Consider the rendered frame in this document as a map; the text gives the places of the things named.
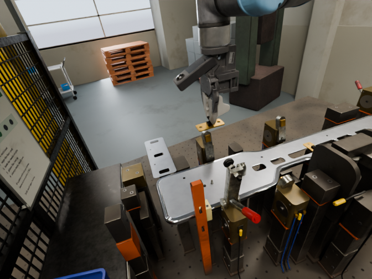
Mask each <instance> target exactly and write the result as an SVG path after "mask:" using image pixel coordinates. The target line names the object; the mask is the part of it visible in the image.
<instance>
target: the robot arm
mask: <svg viewBox="0 0 372 279"><path fill-rule="evenodd" d="M309 1H311V0H196V4H197V21H198V38H199V46H200V53H201V54H203V55H202V56H201V57H200V58H199V59H198V60H196V61H195V62H194V63H192V64H191V65H190V66H189V67H187V68H186V69H185V70H184V71H182V72H181V73H180V74H179V75H178V76H176V77H175V78H174V79H173V82H174V83H175V85H176V86H177V88H178V89H179V90H180V91H183V90H185V89H186V88H187V87H188V86H190V85H191V84H192V83H193V82H195V81H196V80H198V79H199V78H200V91H201V98H202V102H203V106H204V111H205V114H206V117H207V119H208V120H209V121H210V122H211V123H212V124H213V125H214V124H215V123H216V119H217V117H219V116H221V115H222V114H224V113H226V112H228V111H229V110H230V106H229V105H228V104H224V103H223V98H222V96H220V95H219V94H220V93H223V94H224V93H228V92H234V91H238V85H239V71H238V70H236V45H232V44H230V17H240V16H252V17H259V16H263V15H265V14H271V13H273V12H275V11H276V10H278V9H284V8H289V7H299V6H301V5H304V4H305V3H307V2H309ZM236 77H237V83H236V87H235V81H236Z"/></svg>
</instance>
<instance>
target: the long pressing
mask: <svg viewBox="0 0 372 279"><path fill-rule="evenodd" d="M368 128H370V129H372V115H369V116H365V117H362V118H359V119H357V120H354V121H350V122H347V123H344V124H341V125H338V126H334V127H331V128H328V129H326V130H322V131H319V132H316V133H313V134H310V135H307V136H303V137H300V138H297V139H294V140H291V141H288V142H285V143H281V144H278V145H276V146H272V147H269V148H266V149H263V150H260V151H245V152H240V153H237V154H233V155H231V156H228V157H224V158H221V159H218V160H215V161H212V162H209V163H206V164H202V165H199V166H196V167H193V168H189V169H186V170H183V171H180V172H177V173H174V174H171V175H167V176H165V177H162V178H160V179H159V180H158V181H157V182H156V189H157V193H158V197H159V201H160V204H161V208H162V213H163V216H164V219H165V221H166V222H167V223H168V224H171V225H178V224H181V223H183V222H186V221H188V220H192V219H194V218H195V212H194V206H193V199H192V193H191V188H190V183H191V182H193V181H196V180H199V179H201V181H202V182H203V185H204V184H205V185H206V187H204V196H205V200H206V199H207V200H208V202H209V204H210V206H211V210H212V212H213V211H216V210H219V209H221V203H220V199H221V198H224V189H225V178H226V167H224V165H223V163H224V160H226V159H228V158H232V159H233V160H234V164H233V165H235V168H236V165H237V164H240V163H245V165H246V175H245V176H242V180H241V185H240V191H239V197H240V199H241V201H243V200H245V199H248V198H251V197H254V196H256V195H259V194H262V193H264V192H267V191H269V190H273V189H275V188H276V186H277V184H278V181H279V177H280V173H281V172H282V171H283V170H286V169H289V168H292V167H295V166H298V165H300V164H303V163H306V162H310V160H311V156H312V153H309V154H306V155H304V156H300V157H298V158H295V159H293V158H290V157H289V156H288V155H289V154H292V153H296V152H299V151H302V150H304V149H308V148H307V147H305V146H304V145H303V144H304V143H307V142H311V143H312V144H314V145H316V146H317V145H319V144H322V143H326V142H328V141H332V140H334V141H338V139H337V138H340V137H343V136H346V135H350V136H353V135H355V134H357V133H355V132H358V131H361V130H364V129H368ZM326 135H327V136H326ZM261 157H263V158H261ZM278 158H282V159H284V160H285V162H283V163H280V164H277V165H274V164H272V163H271V161H272V160H275V159H278ZM260 164H263V165H264V166H265V167H266V168H265V169H263V170H260V171H255V170H254V169H253V167H254V166H257V165H260ZM183 178H185V179H183ZM211 180H213V183H214V184H210V183H211Z"/></svg>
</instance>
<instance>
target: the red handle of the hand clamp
mask: <svg viewBox="0 0 372 279"><path fill-rule="evenodd" d="M229 204H230V205H231V206H233V207H234V208H235V209H237V210H238V211H239V212H241V213H242V214H243V215H244V216H245V217H247V218H248V219H249V220H251V221H252V222H253V223H255V224H257V223H259V222H260V220H261V217H260V215H259V214H258V213H256V212H254V211H253V210H251V209H249V208H248V207H245V206H243V205H242V204H240V203H239V202H237V201H236V200H234V199H232V200H230V201H229Z"/></svg>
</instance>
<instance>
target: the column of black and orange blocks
mask: <svg viewBox="0 0 372 279"><path fill-rule="evenodd" d="M105 225H106V227H107V229H108V230H109V232H110V234H111V235H112V237H113V239H114V240H115V242H116V246H117V248H118V249H119V251H120V253H121V254H122V256H123V258H124V259H125V260H126V261H128V263H129V264H130V266H131V268H132V269H133V271H134V273H135V277H136V278H137V279H158V277H156V276H155V274H154V271H153V269H152V265H151V263H150V261H149V259H148V257H147V255H146V254H145V253H144V250H143V248H142V246H141V244H140V241H139V238H138V236H137V234H136V232H135V230H134V228H133V226H132V223H130V222H129V220H128V218H127V216H126V214H125V212H124V209H123V207H122V205H121V203H118V204H115V205H112V206H109V207H106V208H105Z"/></svg>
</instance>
